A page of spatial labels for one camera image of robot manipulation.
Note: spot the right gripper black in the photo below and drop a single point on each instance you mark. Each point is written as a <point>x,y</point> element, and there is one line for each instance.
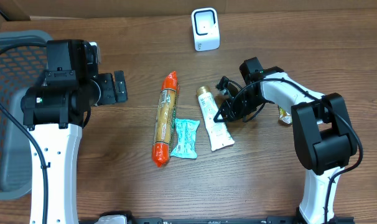
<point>236,115</point>

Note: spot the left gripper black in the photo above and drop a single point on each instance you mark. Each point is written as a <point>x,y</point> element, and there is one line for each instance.
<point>111,89</point>

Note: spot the white tube gold cap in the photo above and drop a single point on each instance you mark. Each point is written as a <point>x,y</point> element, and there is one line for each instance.
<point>217,132</point>

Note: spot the spaghetti packet red ends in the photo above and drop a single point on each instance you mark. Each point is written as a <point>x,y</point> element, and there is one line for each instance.
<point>165,120</point>

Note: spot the green drink carton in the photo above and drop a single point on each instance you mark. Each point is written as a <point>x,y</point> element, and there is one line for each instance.
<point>284,117</point>

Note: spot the teal snack packet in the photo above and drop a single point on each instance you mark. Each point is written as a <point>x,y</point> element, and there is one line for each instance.
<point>186,131</point>

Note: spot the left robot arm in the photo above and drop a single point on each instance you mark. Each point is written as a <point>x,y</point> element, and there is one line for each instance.
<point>55,111</point>

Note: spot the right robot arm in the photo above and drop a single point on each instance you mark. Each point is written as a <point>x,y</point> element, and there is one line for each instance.
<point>324,139</point>

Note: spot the white barcode scanner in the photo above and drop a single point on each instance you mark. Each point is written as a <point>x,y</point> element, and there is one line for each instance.
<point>206,34</point>

